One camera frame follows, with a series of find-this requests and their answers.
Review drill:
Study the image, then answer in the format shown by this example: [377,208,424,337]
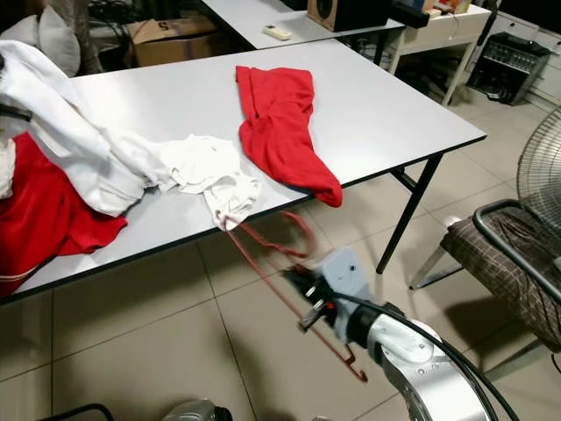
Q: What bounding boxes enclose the white shirt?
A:
[0,39,262,232]

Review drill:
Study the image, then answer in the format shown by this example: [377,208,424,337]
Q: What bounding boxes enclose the white plastic bag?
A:
[2,4,84,55]

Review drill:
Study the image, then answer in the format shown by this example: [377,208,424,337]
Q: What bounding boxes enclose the red garment white stripes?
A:
[0,132,128,297]

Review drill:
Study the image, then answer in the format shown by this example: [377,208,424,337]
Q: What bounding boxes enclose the white table black legs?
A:
[0,38,487,306]
[200,0,404,49]

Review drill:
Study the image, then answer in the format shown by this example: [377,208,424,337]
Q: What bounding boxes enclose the plain red garment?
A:
[235,65,344,209]

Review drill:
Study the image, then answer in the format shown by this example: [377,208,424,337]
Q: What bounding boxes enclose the brown cardboard box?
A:
[127,18,220,68]

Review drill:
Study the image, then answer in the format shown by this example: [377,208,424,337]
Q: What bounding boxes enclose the checked cushion metal chair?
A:
[408,200,561,352]

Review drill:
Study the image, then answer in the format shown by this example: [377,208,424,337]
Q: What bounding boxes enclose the white remote control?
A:
[261,25,293,41]

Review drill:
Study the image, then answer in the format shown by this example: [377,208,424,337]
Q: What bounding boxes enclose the metal grille floor fan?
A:
[515,105,561,236]

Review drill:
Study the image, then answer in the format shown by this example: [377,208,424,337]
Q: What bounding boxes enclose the wooden speaker box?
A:
[307,0,391,32]

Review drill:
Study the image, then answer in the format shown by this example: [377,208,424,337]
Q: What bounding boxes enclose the black box device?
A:
[388,0,435,29]

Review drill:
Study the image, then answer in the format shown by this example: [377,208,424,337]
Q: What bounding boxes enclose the beige desk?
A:
[390,4,496,106]

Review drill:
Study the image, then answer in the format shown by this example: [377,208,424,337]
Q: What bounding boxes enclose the black audio mixer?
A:
[466,32,553,104]

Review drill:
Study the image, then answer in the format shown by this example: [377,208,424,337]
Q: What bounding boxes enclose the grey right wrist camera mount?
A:
[318,247,373,343]

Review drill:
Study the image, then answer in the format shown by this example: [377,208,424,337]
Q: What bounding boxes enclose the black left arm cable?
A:
[53,403,115,421]

